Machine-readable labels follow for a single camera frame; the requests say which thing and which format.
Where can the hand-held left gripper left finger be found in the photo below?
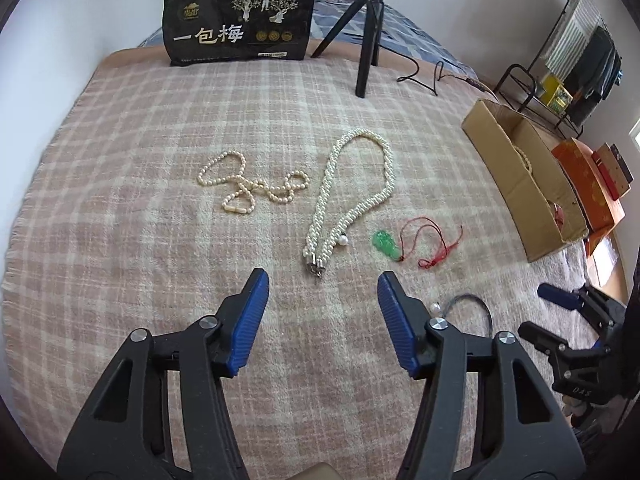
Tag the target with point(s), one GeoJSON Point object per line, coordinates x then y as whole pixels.
{"type": "Point", "coordinates": [247, 320]}

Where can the window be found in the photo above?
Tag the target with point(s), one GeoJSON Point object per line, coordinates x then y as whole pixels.
{"type": "Point", "coordinates": [636, 135]}

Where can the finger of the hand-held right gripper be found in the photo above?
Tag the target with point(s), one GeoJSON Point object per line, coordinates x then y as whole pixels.
{"type": "Point", "coordinates": [555, 296]}
{"type": "Point", "coordinates": [542, 338]}

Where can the black tripod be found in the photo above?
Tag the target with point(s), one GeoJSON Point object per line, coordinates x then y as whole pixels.
{"type": "Point", "coordinates": [370, 25]}

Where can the black printed snack bag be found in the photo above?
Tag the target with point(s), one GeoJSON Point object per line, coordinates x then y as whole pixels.
{"type": "Point", "coordinates": [240, 22]}

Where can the dark hanging clothes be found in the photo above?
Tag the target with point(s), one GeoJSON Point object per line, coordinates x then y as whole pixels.
{"type": "Point", "coordinates": [597, 75]}

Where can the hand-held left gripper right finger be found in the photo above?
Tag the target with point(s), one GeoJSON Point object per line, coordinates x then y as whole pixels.
{"type": "Point", "coordinates": [397, 320]}

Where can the grey bangle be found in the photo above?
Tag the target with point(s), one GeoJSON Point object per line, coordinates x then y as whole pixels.
{"type": "Point", "coordinates": [486, 312]}

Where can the yellow box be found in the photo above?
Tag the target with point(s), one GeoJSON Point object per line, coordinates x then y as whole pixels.
{"type": "Point", "coordinates": [556, 92]}

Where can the boxes on orange table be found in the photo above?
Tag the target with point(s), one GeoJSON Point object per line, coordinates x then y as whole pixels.
{"type": "Point", "coordinates": [612, 170]}

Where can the black metal clothes rack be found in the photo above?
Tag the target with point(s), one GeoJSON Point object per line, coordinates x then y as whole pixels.
{"type": "Point", "coordinates": [517, 77]}

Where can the cardboard box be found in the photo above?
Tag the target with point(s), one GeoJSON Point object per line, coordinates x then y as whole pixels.
{"type": "Point", "coordinates": [530, 195]}

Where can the pink plaid blanket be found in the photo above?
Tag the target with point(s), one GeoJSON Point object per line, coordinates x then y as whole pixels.
{"type": "Point", "coordinates": [150, 160]}

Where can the striped hanging towel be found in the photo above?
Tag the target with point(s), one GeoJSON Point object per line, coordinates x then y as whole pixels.
{"type": "Point", "coordinates": [575, 25]}

